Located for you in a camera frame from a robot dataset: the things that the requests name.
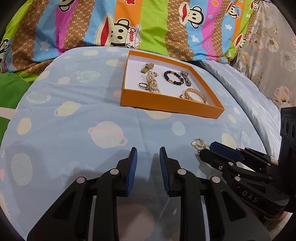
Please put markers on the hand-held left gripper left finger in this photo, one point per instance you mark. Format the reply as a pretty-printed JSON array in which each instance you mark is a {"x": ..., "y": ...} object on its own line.
[{"x": 131, "y": 171}]

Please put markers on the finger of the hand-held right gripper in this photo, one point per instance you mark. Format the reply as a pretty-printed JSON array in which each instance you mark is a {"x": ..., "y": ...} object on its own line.
[
  {"x": 227, "y": 150},
  {"x": 215, "y": 158}
]

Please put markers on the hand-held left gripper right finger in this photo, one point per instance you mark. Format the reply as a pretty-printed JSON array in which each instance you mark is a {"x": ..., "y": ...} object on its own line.
[{"x": 164, "y": 171}]

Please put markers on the gold pendant with pearl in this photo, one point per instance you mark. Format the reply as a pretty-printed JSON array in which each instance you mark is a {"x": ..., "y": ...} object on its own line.
[{"x": 200, "y": 142}]

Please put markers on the orange cardboard box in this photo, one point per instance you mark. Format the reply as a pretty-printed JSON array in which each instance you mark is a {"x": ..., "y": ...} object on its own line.
[{"x": 161, "y": 105}]

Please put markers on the silver wristwatch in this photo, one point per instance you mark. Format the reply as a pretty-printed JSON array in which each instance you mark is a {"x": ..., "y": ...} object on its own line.
[{"x": 186, "y": 78}]

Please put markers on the gold wristwatch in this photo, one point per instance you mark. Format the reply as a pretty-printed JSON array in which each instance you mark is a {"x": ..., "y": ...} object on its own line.
[{"x": 146, "y": 68}]

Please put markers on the pale blue quilt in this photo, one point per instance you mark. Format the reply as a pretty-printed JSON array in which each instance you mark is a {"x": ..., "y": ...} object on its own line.
[{"x": 249, "y": 97}]

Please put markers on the blue planet print bedsheet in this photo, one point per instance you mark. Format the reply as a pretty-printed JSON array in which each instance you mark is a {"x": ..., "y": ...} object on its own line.
[{"x": 81, "y": 120}]

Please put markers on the grey floral cloth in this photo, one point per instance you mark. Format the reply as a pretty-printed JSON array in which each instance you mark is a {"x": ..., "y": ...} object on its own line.
[{"x": 272, "y": 46}]

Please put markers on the green cloth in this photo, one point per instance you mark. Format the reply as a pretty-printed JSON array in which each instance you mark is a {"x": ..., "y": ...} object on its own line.
[{"x": 11, "y": 92}]

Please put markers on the striped monkey print blanket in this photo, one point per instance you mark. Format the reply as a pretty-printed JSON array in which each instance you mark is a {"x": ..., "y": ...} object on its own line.
[{"x": 150, "y": 25}]

